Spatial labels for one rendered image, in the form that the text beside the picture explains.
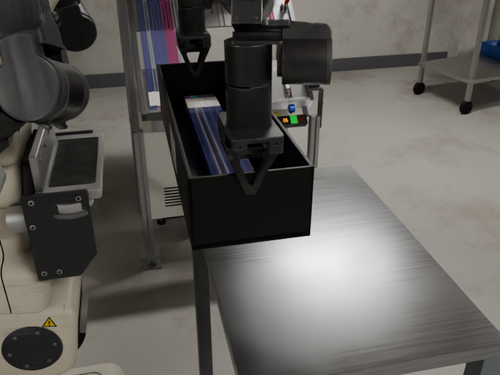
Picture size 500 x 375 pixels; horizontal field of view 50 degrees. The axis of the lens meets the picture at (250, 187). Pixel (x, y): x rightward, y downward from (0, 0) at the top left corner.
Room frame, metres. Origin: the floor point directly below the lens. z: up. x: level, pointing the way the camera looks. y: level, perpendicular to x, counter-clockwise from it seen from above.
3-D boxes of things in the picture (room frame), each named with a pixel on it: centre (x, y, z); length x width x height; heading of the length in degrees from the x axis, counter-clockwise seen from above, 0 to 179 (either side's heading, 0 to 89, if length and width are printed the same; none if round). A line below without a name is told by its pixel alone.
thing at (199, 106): (0.92, 0.06, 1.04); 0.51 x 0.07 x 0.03; 13
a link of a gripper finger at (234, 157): (0.65, 0.00, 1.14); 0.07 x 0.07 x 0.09; 13
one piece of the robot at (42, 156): (0.86, 0.34, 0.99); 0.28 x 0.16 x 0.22; 13
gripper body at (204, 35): (1.19, 0.12, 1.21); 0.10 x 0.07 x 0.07; 13
